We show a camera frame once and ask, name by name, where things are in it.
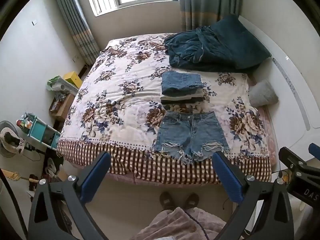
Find purple cable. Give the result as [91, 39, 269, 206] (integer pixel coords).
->
[184, 208, 211, 240]

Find folded white pants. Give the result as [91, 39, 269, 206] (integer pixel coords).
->
[160, 90, 204, 101]

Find person's left shoe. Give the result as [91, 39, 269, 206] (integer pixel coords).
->
[159, 192, 177, 211]

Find teal storage cart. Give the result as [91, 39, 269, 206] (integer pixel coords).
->
[16, 113, 61, 151]

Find cardboard box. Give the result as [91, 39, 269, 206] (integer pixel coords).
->
[49, 94, 75, 120]

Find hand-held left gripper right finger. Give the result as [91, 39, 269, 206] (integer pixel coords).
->
[212, 151, 294, 240]

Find dark teal pillow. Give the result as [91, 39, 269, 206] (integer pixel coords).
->
[211, 14, 272, 70]

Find standing fan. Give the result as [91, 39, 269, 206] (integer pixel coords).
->
[0, 120, 27, 159]

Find white bed headboard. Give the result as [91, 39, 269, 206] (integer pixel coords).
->
[237, 15, 320, 161]

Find pair of white slippers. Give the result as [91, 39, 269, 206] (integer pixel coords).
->
[44, 158, 63, 177]

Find person's right shoe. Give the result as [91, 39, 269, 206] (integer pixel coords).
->
[184, 192, 200, 209]

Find person's shoe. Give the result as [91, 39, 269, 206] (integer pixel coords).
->
[184, 192, 200, 209]
[159, 192, 177, 211]

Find dark teal duvet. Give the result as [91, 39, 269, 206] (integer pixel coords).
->
[164, 26, 253, 72]

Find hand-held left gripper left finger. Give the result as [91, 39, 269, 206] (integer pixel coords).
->
[28, 151, 112, 240]

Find person's pink fleece clothing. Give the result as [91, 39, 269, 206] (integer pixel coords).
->
[130, 207, 227, 240]

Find frayed light denim shorts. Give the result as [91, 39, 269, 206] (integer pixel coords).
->
[152, 111, 230, 165]

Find folded black pants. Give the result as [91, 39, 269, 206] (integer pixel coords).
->
[161, 97, 204, 105]

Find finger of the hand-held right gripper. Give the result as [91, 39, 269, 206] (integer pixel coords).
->
[308, 143, 320, 160]
[278, 146, 313, 172]

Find yellow box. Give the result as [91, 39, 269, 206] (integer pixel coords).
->
[62, 71, 83, 89]

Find floral bed blanket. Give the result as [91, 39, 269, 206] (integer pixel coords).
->
[56, 32, 273, 185]

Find folded blue jeans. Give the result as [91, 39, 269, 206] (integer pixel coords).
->
[161, 71, 204, 95]

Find grey pillow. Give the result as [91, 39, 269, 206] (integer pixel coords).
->
[249, 79, 279, 107]

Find grey-blue striped curtain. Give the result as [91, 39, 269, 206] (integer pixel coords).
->
[51, 0, 100, 66]
[178, 0, 242, 32]

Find white plastic bag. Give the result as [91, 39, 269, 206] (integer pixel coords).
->
[46, 76, 79, 95]

